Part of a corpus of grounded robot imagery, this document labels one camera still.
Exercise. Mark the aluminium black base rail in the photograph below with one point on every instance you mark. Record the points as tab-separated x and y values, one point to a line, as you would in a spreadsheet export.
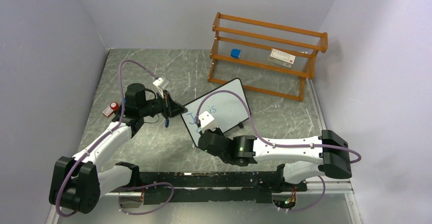
225	197

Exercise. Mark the red white small box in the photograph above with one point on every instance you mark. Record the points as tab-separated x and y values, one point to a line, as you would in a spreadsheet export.
108	111

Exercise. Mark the red cap black bottle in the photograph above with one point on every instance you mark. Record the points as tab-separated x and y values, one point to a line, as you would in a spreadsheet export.
114	106

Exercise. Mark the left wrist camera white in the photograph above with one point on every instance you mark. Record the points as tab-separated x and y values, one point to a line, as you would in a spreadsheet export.
161	83

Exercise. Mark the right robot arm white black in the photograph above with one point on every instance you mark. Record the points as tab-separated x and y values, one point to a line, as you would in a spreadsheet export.
323	155

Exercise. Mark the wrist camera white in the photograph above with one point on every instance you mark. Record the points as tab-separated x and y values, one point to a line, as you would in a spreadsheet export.
161	83
207	122

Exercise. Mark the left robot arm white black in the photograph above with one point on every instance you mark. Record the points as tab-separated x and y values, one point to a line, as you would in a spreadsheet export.
77	183

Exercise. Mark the white red box on shelf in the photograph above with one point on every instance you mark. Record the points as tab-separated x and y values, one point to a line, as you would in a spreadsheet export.
281	58

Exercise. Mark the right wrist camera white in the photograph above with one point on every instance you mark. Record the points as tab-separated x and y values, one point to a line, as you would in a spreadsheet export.
207	122

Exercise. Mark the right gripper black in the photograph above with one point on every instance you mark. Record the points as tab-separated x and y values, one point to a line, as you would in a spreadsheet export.
217	131

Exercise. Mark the blue eraser on shelf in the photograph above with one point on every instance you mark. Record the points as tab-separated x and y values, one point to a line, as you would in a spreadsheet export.
235	53

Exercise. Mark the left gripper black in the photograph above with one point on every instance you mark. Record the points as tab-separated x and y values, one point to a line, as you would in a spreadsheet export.
169	108

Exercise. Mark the orange wooden shelf rack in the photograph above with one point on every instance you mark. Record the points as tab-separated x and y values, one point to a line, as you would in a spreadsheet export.
256	39

